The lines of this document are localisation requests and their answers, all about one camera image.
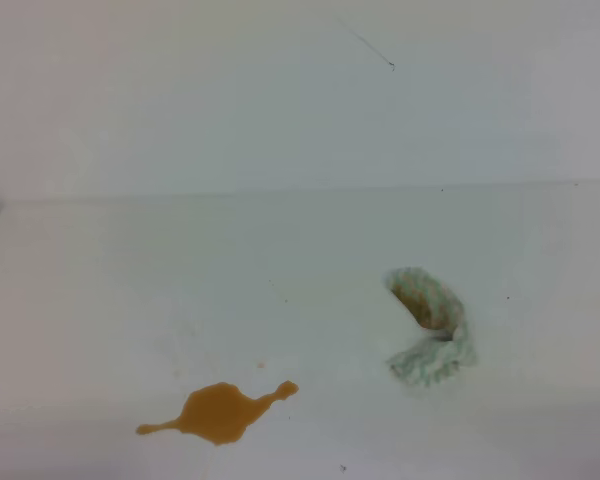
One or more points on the green white rag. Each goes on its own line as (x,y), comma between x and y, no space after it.
(447,345)

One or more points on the brown coffee stain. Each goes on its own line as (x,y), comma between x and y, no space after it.
(220,413)

